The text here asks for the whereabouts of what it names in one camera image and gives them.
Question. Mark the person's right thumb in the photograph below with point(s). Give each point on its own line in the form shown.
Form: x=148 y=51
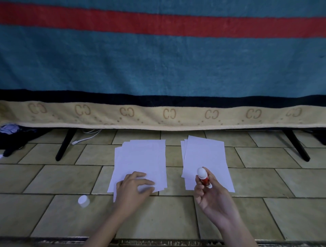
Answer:
x=212 y=182

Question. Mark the person's left hand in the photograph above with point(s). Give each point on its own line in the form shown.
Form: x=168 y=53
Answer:
x=130 y=193

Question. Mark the dark clothes pile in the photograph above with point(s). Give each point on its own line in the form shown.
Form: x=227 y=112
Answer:
x=15 y=138

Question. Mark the blue red striped blanket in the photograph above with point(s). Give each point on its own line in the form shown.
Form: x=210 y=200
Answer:
x=163 y=66

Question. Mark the red white glue stick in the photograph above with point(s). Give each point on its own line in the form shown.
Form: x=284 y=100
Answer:
x=203 y=178

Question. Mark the black furniture leg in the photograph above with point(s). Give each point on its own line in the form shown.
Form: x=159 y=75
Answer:
x=65 y=145
x=296 y=146

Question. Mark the person's right hand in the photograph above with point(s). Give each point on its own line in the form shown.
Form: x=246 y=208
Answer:
x=216 y=203

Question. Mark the person's left forearm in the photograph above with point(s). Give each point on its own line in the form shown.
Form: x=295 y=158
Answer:
x=112 y=229

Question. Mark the person's right forearm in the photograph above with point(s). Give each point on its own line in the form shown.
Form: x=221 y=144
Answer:
x=236 y=234

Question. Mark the pile of white paper sheets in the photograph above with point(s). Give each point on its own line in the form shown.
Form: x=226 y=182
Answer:
x=206 y=155
x=142 y=160

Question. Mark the person's left thumb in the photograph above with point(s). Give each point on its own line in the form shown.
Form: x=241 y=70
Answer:
x=146 y=191

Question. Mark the white glue stick cap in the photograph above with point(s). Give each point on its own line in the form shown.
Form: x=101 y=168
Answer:
x=83 y=201

